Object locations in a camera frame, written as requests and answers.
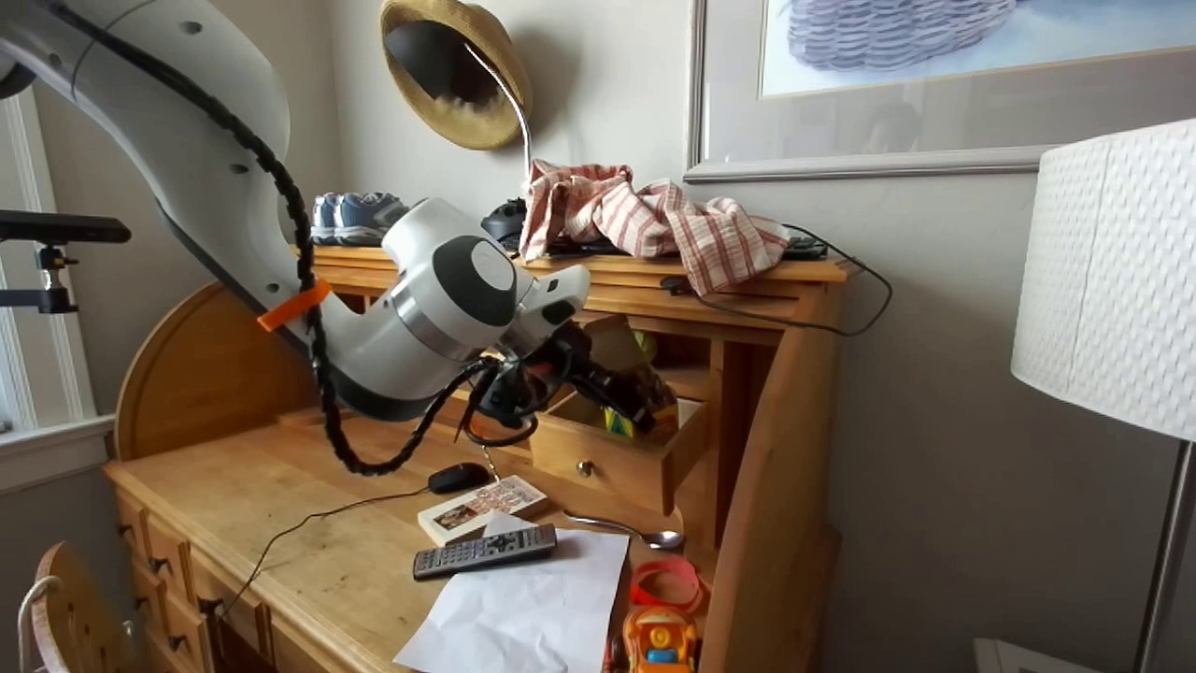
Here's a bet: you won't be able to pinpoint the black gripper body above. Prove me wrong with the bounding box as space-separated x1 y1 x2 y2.
479 323 675 435

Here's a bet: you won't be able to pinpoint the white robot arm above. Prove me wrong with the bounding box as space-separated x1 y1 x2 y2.
0 0 662 431

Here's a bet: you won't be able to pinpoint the open top right drawer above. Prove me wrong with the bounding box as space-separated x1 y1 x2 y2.
529 395 706 512

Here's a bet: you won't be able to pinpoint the wooden roll-top desk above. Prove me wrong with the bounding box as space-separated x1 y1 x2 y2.
108 254 853 673

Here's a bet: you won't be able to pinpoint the black computer mouse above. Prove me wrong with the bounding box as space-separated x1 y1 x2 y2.
426 464 492 494

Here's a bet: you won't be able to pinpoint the small paperback book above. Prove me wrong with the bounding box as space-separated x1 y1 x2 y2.
417 476 544 545

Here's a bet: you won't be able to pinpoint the black remote control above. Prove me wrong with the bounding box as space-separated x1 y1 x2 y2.
412 529 556 578

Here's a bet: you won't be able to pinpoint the black keyboard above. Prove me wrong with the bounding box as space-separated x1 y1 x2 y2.
480 197 824 263

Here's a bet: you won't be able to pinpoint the metal spoon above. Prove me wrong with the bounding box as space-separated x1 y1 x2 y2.
564 516 687 555

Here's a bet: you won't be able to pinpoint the white paper sheet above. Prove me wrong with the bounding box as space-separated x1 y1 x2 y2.
396 529 626 673

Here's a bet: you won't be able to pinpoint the blue grey sneakers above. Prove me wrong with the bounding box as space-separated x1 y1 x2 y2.
311 192 406 247

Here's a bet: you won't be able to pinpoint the red plastic toy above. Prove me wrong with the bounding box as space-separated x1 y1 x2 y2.
626 555 706 612

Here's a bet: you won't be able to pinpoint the red white checkered cloth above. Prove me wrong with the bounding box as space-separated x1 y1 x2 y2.
519 160 786 297

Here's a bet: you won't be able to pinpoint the orange toy car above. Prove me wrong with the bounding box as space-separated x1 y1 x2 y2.
622 606 698 673

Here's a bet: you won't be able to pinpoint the white lamp shade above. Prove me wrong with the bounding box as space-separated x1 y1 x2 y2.
1007 120 1196 440

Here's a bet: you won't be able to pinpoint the black mouse cable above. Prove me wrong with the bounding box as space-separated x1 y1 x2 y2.
210 483 442 621

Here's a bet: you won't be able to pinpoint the framed wall picture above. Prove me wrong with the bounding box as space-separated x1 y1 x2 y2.
687 0 1196 185

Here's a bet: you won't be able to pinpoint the camera on tripod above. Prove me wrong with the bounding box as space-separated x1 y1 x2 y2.
0 210 130 314

